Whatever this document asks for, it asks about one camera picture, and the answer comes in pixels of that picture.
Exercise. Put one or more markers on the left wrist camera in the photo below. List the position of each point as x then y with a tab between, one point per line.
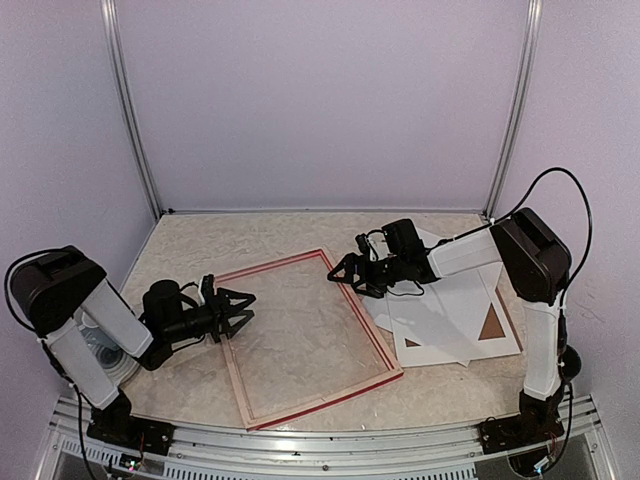
206	289

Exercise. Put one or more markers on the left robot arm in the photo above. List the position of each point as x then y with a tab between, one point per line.
61	295

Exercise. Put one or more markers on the white photo paper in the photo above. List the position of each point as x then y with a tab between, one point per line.
486	278

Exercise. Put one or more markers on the white mat board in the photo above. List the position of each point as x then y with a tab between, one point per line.
421	358

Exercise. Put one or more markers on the white round plate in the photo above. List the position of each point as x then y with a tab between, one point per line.
118	365

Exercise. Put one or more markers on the brown backing board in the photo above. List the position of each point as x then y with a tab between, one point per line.
463	324

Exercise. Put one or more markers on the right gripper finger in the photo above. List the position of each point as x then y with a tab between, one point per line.
369	288
350	270

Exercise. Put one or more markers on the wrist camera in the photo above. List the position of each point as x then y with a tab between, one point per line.
369	244
206	289

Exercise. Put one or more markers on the clear acrylic sheet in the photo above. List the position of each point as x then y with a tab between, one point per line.
305	335

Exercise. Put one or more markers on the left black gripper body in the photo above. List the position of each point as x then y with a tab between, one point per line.
209	320

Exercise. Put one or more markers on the light blue cup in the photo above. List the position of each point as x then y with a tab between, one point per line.
91	333

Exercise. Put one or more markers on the aluminium post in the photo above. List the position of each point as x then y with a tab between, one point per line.
118	65
517	105

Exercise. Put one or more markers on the aluminium front rail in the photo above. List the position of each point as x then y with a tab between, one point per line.
441	452

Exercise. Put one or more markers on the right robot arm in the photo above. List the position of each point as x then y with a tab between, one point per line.
538	265

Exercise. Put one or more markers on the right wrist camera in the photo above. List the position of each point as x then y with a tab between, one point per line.
369	244

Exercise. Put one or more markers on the left aluminium post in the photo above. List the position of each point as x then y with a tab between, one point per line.
118	65

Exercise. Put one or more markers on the right aluminium post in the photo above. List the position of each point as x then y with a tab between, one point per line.
517	105

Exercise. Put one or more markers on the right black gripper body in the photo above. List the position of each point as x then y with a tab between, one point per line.
387	274

